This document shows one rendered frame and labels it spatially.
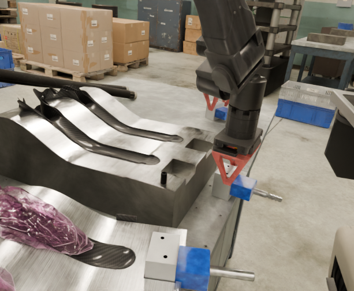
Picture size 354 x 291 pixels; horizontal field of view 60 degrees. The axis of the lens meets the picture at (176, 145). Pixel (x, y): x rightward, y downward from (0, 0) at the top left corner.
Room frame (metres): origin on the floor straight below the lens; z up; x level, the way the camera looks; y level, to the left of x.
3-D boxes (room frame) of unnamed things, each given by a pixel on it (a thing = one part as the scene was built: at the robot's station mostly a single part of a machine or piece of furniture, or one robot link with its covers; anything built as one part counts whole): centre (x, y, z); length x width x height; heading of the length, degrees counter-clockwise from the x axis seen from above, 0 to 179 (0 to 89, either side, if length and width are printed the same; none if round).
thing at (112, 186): (0.60, 0.18, 0.87); 0.50 x 0.26 x 0.14; 69
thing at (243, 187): (0.51, -0.15, 0.83); 0.13 x 0.05 x 0.05; 64
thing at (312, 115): (3.47, -1.46, 0.11); 0.61 x 0.41 x 0.22; 60
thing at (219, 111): (0.95, -0.15, 0.83); 0.13 x 0.05 x 0.05; 47
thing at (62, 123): (0.59, 0.17, 0.92); 0.35 x 0.16 x 0.09; 69
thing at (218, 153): (0.52, -0.11, 0.88); 0.07 x 0.07 x 0.09; 63
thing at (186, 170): (0.46, -0.01, 0.87); 0.05 x 0.05 x 0.04; 69
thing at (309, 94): (3.47, -1.46, 0.28); 0.61 x 0.41 x 0.15; 60
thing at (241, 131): (0.53, -0.11, 0.96); 0.10 x 0.07 x 0.07; 154
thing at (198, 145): (0.56, -0.05, 0.87); 0.05 x 0.05 x 0.04; 69
